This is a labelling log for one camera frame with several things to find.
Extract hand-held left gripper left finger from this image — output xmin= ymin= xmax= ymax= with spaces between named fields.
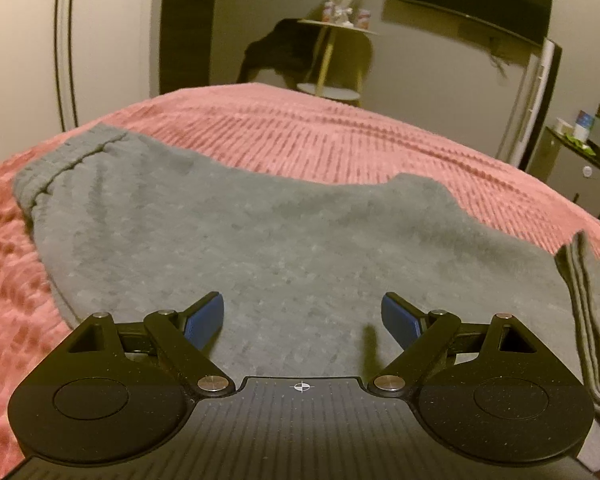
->
xmin=57 ymin=291 xmax=237 ymax=397

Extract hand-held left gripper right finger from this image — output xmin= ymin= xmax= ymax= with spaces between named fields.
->
xmin=369 ymin=291 xmax=547 ymax=397

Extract grey sweat pants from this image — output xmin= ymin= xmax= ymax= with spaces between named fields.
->
xmin=12 ymin=122 xmax=600 ymax=418

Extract pink ribbed blanket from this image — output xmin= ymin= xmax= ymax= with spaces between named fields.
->
xmin=0 ymin=81 xmax=600 ymax=476

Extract dark dresser with grey drawers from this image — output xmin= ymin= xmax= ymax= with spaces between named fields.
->
xmin=525 ymin=112 xmax=600 ymax=223

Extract white tower appliance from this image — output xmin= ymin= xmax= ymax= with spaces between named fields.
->
xmin=497 ymin=37 xmax=563 ymax=171

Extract green cloth item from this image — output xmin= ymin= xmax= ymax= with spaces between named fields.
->
xmin=565 ymin=134 xmax=599 ymax=157

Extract blue and white container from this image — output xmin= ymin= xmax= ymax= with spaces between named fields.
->
xmin=572 ymin=111 xmax=595 ymax=144

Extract black garment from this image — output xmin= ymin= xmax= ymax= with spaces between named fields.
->
xmin=237 ymin=17 xmax=374 ymax=107

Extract dark wooden door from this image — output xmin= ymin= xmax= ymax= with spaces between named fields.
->
xmin=158 ymin=0 xmax=222 ymax=95

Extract round two-tier side table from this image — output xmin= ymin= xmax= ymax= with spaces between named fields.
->
xmin=296 ymin=18 xmax=381 ymax=106

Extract hanging television cables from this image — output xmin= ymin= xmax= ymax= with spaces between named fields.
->
xmin=482 ymin=35 xmax=513 ymax=82

